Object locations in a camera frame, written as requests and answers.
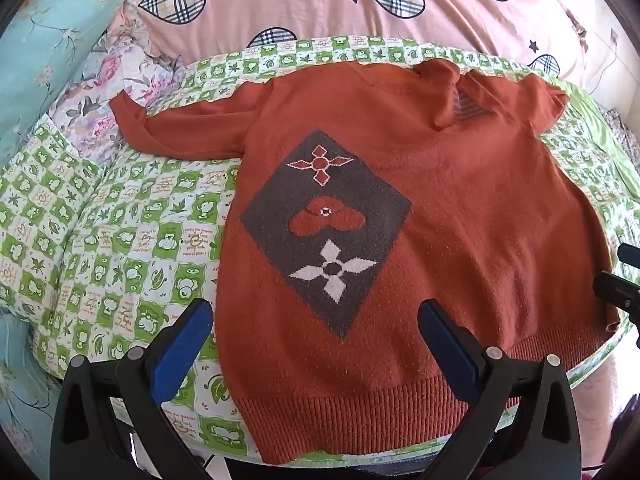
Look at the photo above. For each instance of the white wall socket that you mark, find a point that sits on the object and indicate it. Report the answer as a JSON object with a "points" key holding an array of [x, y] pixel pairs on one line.
{"points": [[615, 36]]}

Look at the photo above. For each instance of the teal floral pillow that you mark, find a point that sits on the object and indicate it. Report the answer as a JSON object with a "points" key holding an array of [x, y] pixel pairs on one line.
{"points": [[45, 45]]}

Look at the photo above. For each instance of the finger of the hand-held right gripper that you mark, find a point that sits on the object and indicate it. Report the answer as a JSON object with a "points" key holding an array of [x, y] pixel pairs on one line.
{"points": [[617, 286], [630, 254]]}

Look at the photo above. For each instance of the pink heart print quilt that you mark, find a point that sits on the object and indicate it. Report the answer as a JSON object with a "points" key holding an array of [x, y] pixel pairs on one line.
{"points": [[310, 5]]}

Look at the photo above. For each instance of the green frog print blanket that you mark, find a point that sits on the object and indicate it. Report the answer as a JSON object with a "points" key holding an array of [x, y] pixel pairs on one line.
{"points": [[130, 240]]}

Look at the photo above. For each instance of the orange knit sweater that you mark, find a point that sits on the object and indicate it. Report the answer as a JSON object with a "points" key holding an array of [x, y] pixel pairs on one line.
{"points": [[450, 200]]}

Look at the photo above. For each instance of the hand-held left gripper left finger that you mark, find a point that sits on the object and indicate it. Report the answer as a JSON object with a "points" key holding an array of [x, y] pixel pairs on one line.
{"points": [[186, 345]]}

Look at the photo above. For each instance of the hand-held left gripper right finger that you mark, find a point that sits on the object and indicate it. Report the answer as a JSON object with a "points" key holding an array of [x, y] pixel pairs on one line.
{"points": [[450, 350]]}

